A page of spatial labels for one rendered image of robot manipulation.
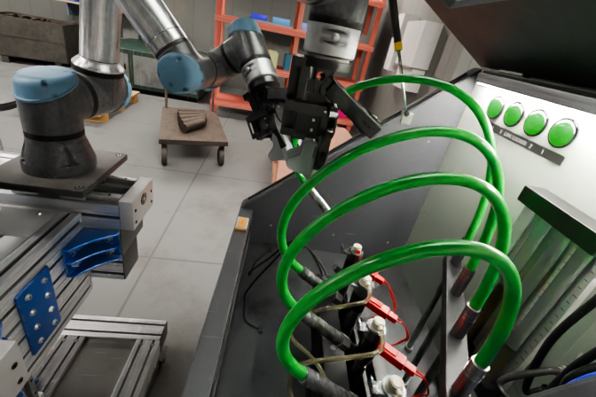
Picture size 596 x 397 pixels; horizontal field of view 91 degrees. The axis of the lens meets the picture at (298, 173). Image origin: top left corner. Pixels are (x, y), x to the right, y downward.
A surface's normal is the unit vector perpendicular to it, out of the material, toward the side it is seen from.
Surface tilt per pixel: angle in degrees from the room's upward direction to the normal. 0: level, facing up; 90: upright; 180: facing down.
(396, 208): 90
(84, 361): 0
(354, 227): 90
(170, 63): 90
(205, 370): 0
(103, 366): 0
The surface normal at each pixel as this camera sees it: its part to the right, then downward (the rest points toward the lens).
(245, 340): 0.18, -0.88
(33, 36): 0.24, 0.47
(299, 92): 0.01, 0.44
